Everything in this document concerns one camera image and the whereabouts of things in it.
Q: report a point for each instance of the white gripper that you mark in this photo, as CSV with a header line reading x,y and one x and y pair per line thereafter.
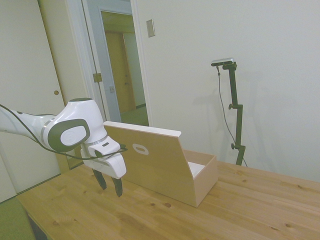
x,y
110,165

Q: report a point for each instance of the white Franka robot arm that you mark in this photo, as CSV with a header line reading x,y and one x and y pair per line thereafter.
x,y
75,117

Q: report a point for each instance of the light wooden box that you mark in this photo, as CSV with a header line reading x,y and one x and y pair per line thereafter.
x,y
165,162

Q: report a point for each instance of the silver door latch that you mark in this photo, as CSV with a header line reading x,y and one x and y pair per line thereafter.
x,y
111,88

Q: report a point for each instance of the green chair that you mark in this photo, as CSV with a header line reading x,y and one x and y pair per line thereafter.
x,y
15,220

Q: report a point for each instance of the brass door hinge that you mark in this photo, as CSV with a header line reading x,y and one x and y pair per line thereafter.
x,y
97,77

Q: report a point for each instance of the wooden hallway door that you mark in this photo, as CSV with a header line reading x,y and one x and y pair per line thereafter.
x,y
117,75

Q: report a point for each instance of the white open room door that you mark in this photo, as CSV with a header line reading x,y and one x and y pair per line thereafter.
x,y
96,62

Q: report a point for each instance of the white closet door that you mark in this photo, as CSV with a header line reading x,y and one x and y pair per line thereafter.
x,y
27,82

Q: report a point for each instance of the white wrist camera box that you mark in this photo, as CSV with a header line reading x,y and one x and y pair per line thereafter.
x,y
103,147

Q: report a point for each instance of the black camera stand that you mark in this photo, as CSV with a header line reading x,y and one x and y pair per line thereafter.
x,y
236,110

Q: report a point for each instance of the white wall switch plate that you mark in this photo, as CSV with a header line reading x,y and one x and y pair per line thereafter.
x,y
150,28

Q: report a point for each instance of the grey exterior camera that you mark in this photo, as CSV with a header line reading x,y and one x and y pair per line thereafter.
x,y
223,61

